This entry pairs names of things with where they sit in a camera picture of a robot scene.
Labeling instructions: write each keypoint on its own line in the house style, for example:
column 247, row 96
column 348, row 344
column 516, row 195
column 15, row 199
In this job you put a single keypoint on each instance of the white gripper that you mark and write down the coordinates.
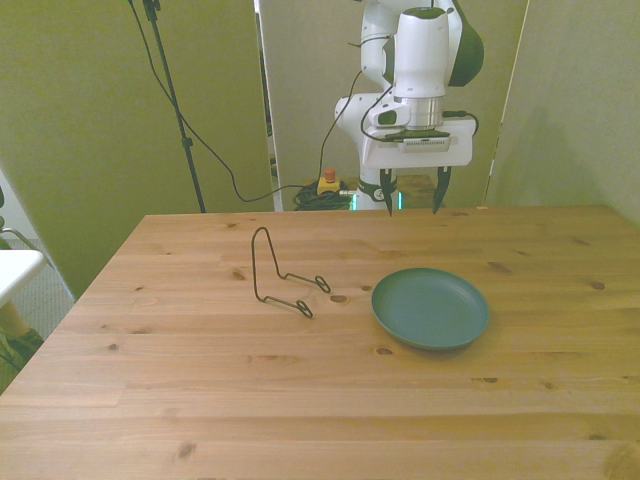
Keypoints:
column 457, row 150

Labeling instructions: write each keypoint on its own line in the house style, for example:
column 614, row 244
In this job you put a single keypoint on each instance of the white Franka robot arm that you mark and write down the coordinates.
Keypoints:
column 420, row 50

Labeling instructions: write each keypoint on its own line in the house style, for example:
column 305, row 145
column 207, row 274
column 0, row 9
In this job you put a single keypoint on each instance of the yellow emergency stop box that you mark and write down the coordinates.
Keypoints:
column 330, row 186

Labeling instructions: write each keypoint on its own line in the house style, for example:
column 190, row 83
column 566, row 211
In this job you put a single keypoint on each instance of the beige room divider panel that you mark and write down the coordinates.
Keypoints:
column 75, row 125
column 310, row 75
column 575, row 100

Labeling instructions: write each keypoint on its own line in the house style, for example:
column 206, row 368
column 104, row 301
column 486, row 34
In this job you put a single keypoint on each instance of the black tripod pole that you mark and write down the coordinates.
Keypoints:
column 172, row 95

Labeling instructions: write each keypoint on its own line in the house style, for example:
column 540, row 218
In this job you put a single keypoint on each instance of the white side table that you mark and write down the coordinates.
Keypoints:
column 17, row 270

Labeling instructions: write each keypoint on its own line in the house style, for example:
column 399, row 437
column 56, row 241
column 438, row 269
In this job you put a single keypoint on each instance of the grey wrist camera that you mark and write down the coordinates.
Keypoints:
column 425, row 144

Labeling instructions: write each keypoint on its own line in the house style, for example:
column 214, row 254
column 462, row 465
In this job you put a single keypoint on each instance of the metal chair frame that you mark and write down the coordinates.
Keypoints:
column 25, row 234

